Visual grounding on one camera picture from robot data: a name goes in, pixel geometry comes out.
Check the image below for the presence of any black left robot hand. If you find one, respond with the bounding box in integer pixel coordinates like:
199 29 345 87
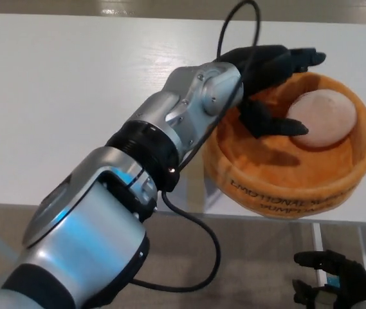
212 44 328 140

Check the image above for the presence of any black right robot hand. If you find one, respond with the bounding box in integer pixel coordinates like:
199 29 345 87
291 248 366 309

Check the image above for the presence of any pink round plush toy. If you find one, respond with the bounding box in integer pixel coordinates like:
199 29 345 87
286 89 358 150

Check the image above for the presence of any orange plush plate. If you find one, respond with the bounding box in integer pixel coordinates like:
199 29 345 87
201 71 366 221

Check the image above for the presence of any white table leg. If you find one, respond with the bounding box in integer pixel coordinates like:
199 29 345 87
311 221 327 288

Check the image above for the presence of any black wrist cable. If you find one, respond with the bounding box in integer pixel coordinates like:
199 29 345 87
134 0 262 289

